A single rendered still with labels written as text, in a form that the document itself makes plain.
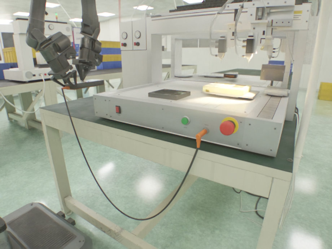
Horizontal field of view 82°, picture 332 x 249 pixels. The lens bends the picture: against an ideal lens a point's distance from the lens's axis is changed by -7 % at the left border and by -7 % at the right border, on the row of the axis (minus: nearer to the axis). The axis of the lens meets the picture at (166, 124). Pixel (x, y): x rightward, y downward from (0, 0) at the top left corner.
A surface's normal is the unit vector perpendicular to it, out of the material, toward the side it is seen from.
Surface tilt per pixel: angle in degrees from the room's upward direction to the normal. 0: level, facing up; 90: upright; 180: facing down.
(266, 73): 90
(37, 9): 66
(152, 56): 90
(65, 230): 0
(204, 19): 90
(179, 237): 0
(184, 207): 0
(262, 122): 90
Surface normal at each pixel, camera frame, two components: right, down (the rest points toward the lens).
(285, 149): 0.00, -0.95
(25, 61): 0.84, 0.18
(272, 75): -0.54, 0.27
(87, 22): -0.44, 0.63
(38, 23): 0.70, -0.14
